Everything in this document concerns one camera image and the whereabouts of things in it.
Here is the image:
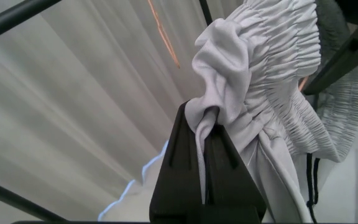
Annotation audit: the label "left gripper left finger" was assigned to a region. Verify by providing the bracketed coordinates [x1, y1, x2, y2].
[149, 101, 205, 223]

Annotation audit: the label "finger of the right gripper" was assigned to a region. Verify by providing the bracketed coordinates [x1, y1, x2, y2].
[303, 18, 358, 96]

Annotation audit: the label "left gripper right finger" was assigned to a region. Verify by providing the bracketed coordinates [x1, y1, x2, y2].
[205, 124, 267, 223]

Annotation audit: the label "pale grey shorts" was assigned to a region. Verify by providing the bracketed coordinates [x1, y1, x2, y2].
[184, 0, 358, 223]

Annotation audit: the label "white curtain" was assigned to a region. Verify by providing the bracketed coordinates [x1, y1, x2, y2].
[0, 0, 246, 222]

